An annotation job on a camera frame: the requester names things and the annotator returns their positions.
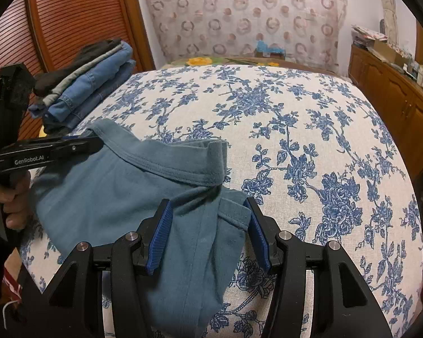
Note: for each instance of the red cloth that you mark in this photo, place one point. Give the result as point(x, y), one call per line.
point(12, 283)

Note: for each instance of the wooden sideboard cabinet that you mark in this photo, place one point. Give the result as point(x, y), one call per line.
point(391, 91)

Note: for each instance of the grey folded pants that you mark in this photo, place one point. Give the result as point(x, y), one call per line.
point(91, 67)

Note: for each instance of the wooden louvered door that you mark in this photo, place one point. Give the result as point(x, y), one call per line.
point(74, 14)

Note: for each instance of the cardboard box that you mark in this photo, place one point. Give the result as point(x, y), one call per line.
point(389, 51)

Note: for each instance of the teal pants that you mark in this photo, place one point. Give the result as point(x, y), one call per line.
point(109, 197)

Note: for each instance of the stack of papers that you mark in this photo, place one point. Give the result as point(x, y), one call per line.
point(368, 35)

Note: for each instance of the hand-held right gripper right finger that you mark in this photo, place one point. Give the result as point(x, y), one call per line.
point(259, 239)

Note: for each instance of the yellow flower printed cloth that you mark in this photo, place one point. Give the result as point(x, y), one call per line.
point(201, 60)

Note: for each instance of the blue floral bedspread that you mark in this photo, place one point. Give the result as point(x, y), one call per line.
point(303, 130)

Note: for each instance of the light blue folded jeans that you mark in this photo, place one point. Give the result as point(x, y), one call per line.
point(98, 77)

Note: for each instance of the cream tied curtain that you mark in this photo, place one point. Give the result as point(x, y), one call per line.
point(387, 3)

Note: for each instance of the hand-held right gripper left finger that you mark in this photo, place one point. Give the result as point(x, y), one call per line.
point(158, 239)

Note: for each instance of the black folded garment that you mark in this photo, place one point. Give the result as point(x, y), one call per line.
point(88, 60)

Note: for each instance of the person's left hand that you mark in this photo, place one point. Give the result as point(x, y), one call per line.
point(17, 204)

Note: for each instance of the box with blue cloth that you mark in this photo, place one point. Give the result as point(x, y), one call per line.
point(269, 51)

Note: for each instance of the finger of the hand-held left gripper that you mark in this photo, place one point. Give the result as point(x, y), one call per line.
point(88, 145)

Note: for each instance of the dark blue folded jeans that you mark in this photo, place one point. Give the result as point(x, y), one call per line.
point(91, 109)

